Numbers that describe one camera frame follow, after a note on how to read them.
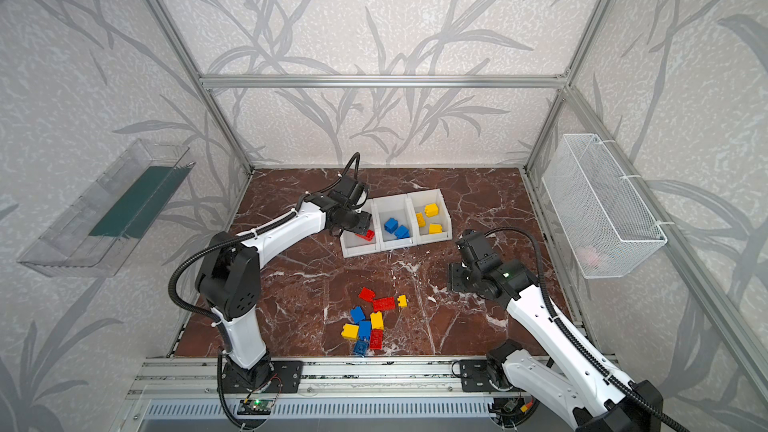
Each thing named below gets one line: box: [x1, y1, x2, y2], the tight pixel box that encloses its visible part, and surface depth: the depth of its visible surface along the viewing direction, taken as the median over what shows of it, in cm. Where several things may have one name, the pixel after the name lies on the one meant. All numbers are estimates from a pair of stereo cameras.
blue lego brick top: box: [384, 217, 399, 234], surface depth 102 cm
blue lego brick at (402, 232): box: [394, 224, 411, 239], surface depth 101 cm
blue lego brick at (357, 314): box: [350, 306, 366, 324], surface depth 86 cm
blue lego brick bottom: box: [353, 340, 370, 358], surface depth 79 cm
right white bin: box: [407, 188, 453, 245], surface depth 101 cm
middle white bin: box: [373, 194, 417, 251], surface depth 99 cm
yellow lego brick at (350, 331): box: [341, 324, 359, 340], surface depth 81 cm
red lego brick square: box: [358, 287, 376, 303], surface depth 88 cm
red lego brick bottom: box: [370, 328, 384, 350], surface depth 80 cm
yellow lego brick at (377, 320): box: [370, 311, 384, 330], surface depth 82 cm
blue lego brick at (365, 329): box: [359, 320, 371, 340], surface depth 81 cm
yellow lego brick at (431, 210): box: [424, 203, 439, 217], surface depth 107 cm
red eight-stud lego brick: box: [373, 296, 397, 312], surface depth 86 cm
